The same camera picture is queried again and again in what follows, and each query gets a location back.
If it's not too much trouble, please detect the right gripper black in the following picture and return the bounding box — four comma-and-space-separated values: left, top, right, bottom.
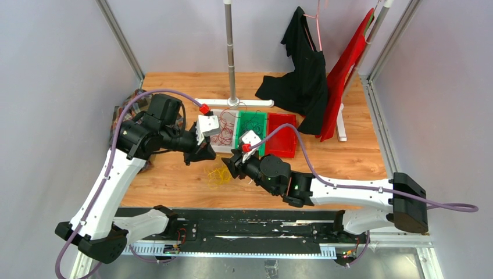
222, 149, 278, 196

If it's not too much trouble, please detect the yellow cable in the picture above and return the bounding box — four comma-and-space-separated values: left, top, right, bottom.
203, 164, 233, 189

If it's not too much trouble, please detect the red t-shirt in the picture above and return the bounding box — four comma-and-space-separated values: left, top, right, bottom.
317, 8, 374, 142

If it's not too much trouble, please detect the black t-shirt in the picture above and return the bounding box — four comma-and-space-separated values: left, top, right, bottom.
255, 6, 328, 135

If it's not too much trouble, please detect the pink wire hanger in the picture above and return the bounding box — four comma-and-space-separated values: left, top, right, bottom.
304, 0, 328, 52

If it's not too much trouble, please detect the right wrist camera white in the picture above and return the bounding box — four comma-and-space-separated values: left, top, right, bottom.
239, 130, 262, 163

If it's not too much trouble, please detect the plaid flannel shirt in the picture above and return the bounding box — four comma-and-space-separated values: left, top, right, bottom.
109, 89, 151, 145

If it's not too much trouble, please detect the green plastic bin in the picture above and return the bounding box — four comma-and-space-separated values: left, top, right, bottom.
234, 110, 267, 148

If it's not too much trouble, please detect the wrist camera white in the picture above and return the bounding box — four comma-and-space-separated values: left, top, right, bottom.
239, 130, 262, 163
195, 115, 220, 145

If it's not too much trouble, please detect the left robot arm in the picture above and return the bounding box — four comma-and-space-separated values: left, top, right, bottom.
55, 91, 220, 264

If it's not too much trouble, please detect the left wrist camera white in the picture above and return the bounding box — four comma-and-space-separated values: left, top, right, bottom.
195, 115, 220, 145

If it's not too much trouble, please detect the red cable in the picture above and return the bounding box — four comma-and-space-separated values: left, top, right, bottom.
210, 101, 249, 149

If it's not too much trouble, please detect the red plastic bin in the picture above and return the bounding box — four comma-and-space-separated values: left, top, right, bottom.
265, 113, 297, 159

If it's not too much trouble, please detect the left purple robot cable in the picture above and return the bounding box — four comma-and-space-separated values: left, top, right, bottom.
54, 89, 211, 279

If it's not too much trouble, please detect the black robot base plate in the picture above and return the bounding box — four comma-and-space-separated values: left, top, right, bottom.
115, 208, 371, 255

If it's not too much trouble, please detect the metal clothes rack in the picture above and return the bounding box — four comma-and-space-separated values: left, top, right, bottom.
198, 0, 393, 142

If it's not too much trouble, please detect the aluminium frame rail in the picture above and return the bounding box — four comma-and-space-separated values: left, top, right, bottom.
95, 0, 145, 84

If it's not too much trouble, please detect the white plastic bin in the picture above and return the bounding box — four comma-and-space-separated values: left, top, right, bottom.
210, 109, 239, 153

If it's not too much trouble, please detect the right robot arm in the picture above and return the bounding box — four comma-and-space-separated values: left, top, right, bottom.
222, 149, 428, 242

